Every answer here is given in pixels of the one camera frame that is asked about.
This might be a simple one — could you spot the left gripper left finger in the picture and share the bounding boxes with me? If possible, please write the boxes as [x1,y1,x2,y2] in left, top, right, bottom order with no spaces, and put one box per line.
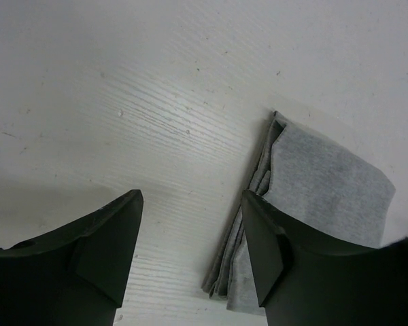
[0,189,143,325]

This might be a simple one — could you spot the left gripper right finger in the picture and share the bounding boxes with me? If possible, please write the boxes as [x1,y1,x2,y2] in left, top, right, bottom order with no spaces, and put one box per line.
[241,191,408,325]

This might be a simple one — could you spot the grey tank top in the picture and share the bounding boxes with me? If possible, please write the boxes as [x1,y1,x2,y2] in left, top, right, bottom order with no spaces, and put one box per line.
[202,112,396,315]

